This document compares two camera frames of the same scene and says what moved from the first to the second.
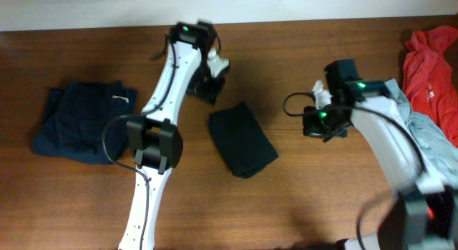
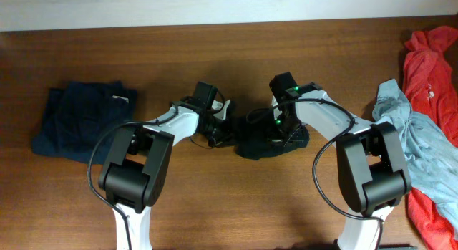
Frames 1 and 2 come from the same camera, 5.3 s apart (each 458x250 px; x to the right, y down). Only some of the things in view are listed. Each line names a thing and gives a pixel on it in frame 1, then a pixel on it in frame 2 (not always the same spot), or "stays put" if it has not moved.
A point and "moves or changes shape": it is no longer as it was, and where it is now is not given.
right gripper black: (311, 127) -> (275, 138)
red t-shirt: (430, 76) stays put
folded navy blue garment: (75, 118) stays put
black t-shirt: (240, 140) moves or changes shape
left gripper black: (208, 90) -> (228, 137)
